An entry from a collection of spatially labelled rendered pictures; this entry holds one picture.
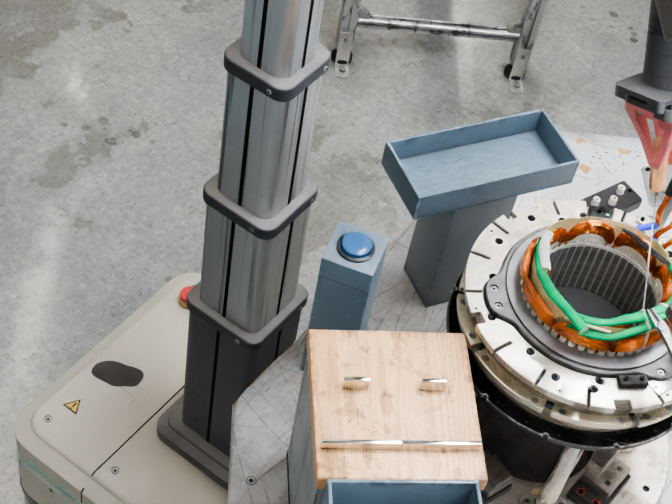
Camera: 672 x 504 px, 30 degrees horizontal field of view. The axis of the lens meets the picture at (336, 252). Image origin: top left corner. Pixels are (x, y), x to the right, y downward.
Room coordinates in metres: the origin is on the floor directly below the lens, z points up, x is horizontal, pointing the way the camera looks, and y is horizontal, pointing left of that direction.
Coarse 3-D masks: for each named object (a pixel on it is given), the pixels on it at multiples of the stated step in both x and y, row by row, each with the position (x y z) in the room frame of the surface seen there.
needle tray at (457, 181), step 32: (448, 128) 1.27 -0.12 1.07; (480, 128) 1.30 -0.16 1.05; (512, 128) 1.32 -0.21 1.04; (544, 128) 1.33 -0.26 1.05; (384, 160) 1.22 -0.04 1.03; (416, 160) 1.24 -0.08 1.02; (448, 160) 1.25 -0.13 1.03; (480, 160) 1.26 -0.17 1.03; (512, 160) 1.28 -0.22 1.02; (544, 160) 1.29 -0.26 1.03; (576, 160) 1.26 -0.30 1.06; (416, 192) 1.14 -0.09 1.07; (448, 192) 1.15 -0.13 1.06; (480, 192) 1.18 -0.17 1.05; (512, 192) 1.21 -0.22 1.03; (416, 224) 1.25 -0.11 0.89; (448, 224) 1.19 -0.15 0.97; (480, 224) 1.21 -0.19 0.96; (416, 256) 1.23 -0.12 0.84; (448, 256) 1.19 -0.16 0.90; (416, 288) 1.21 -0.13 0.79; (448, 288) 1.20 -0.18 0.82
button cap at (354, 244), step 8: (352, 232) 1.07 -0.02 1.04; (360, 232) 1.07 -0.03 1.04; (344, 240) 1.05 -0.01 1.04; (352, 240) 1.05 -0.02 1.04; (360, 240) 1.06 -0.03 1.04; (368, 240) 1.06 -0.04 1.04; (344, 248) 1.04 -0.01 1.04; (352, 248) 1.04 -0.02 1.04; (360, 248) 1.04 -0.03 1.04; (368, 248) 1.05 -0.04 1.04; (352, 256) 1.03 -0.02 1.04; (360, 256) 1.03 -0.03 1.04
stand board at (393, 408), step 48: (336, 336) 0.88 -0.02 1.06; (384, 336) 0.90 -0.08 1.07; (432, 336) 0.91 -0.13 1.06; (336, 384) 0.82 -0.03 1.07; (384, 384) 0.83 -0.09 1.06; (336, 432) 0.75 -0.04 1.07; (384, 432) 0.77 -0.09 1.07; (432, 432) 0.78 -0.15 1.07; (480, 432) 0.79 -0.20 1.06; (480, 480) 0.73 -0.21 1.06
